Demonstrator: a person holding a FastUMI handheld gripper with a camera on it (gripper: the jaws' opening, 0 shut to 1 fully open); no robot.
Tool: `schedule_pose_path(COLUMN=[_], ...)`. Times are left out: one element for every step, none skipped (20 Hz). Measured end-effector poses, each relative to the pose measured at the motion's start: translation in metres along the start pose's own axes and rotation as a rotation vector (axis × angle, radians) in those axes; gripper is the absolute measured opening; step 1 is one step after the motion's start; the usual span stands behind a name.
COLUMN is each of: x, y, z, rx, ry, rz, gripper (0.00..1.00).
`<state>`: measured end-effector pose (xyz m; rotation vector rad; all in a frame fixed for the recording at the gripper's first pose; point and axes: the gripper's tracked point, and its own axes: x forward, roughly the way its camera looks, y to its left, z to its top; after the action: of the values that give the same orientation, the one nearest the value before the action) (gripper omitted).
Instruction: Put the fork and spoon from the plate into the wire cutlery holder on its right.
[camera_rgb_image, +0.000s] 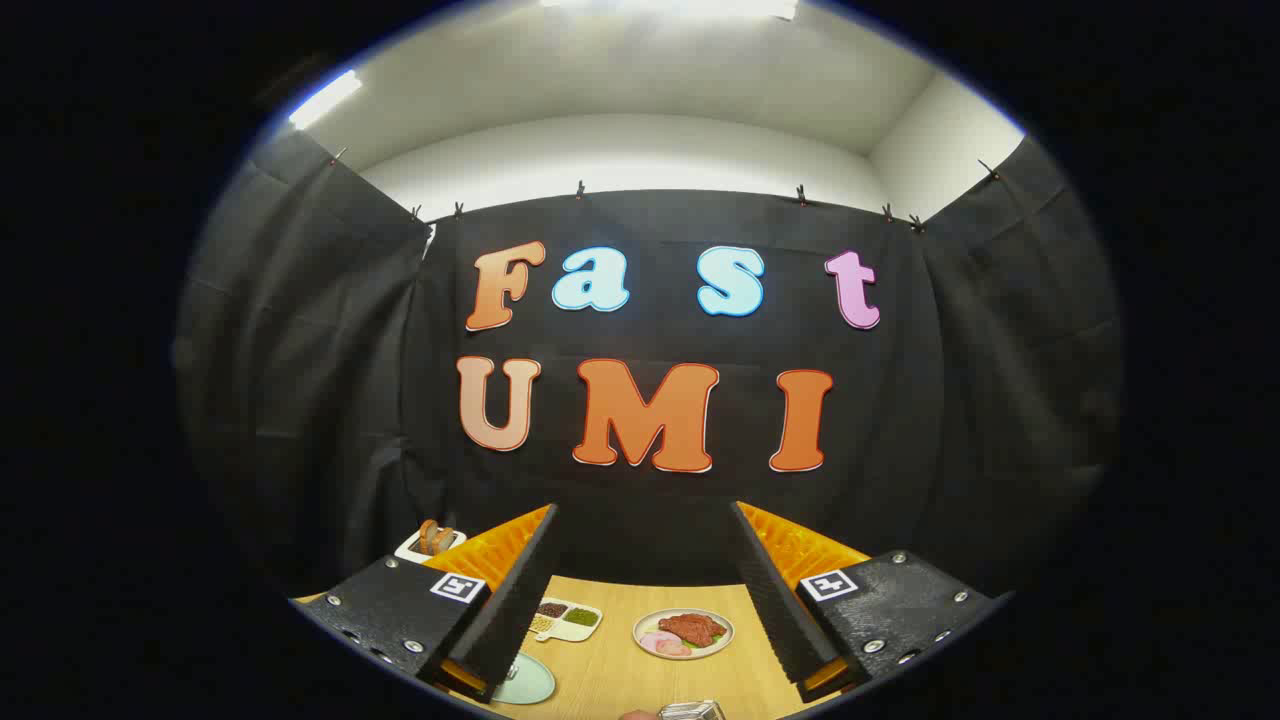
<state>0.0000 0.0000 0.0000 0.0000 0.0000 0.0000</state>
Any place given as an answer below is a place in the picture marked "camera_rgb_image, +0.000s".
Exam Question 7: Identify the long ceiling light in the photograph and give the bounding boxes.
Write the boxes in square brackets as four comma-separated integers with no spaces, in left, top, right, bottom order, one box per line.
[540,0,801,21]
[288,70,363,131]

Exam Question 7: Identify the light blue plate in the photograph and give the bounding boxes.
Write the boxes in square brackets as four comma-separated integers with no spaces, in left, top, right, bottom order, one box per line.
[490,652,557,706]

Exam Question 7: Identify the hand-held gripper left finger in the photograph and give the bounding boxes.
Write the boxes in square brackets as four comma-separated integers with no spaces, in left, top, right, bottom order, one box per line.
[290,503,559,704]

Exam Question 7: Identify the round beige plate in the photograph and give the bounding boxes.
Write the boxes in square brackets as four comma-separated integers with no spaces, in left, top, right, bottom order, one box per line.
[632,608,736,661]

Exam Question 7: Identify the white divided dish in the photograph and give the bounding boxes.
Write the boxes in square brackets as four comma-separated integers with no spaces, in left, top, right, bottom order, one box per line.
[527,597,603,643]

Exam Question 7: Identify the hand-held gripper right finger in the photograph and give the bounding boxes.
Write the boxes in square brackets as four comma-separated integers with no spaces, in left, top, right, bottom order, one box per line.
[728,500,1011,704]

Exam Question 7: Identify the white toaster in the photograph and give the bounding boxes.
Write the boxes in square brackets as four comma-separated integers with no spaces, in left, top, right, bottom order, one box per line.
[395,528,468,564]

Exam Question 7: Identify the brown meat steak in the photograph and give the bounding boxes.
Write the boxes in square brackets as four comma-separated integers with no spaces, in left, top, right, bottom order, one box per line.
[657,613,728,648]

